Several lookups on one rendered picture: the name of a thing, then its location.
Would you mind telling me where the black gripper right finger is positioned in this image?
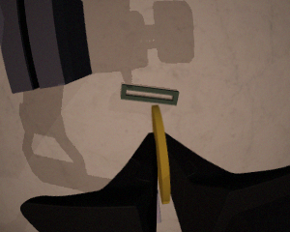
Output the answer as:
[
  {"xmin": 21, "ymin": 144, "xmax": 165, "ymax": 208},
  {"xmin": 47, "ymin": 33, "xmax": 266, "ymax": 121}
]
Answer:
[{"xmin": 164, "ymin": 133, "xmax": 290, "ymax": 232}]

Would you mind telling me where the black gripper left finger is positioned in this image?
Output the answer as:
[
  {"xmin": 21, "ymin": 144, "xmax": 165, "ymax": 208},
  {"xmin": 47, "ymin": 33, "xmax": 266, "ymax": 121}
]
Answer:
[{"xmin": 20, "ymin": 132, "xmax": 158, "ymax": 232}]

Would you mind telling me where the dark green flat block with groove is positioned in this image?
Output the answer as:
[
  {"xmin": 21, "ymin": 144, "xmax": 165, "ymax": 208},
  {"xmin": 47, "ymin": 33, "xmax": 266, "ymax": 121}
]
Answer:
[{"xmin": 121, "ymin": 84, "xmax": 180, "ymax": 105}]

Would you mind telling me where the dark grey box side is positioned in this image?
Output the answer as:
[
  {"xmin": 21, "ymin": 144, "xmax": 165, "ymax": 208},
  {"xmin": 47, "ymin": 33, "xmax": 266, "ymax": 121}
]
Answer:
[{"xmin": 63, "ymin": 0, "xmax": 92, "ymax": 81}]

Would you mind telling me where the gold coin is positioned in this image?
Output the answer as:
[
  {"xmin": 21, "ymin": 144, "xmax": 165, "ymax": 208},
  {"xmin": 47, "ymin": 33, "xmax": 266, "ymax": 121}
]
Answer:
[{"xmin": 152, "ymin": 105, "xmax": 171, "ymax": 205}]

